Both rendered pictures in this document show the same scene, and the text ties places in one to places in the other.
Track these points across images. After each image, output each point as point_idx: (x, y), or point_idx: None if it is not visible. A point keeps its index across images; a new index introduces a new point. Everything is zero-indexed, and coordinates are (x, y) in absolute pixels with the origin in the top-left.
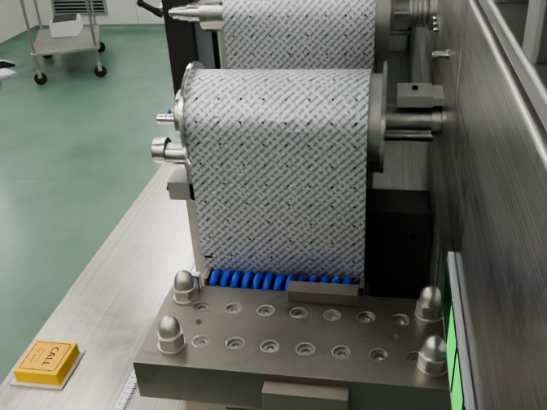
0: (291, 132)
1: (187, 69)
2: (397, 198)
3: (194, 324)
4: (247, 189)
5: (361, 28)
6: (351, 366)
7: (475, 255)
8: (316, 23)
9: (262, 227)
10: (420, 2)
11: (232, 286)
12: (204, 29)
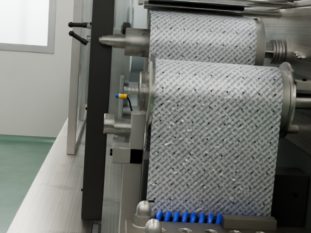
0: (230, 98)
1: (154, 54)
2: (280, 169)
3: None
4: (192, 143)
5: (246, 55)
6: None
7: None
8: (216, 50)
9: (199, 174)
10: (280, 45)
11: (175, 221)
12: (127, 52)
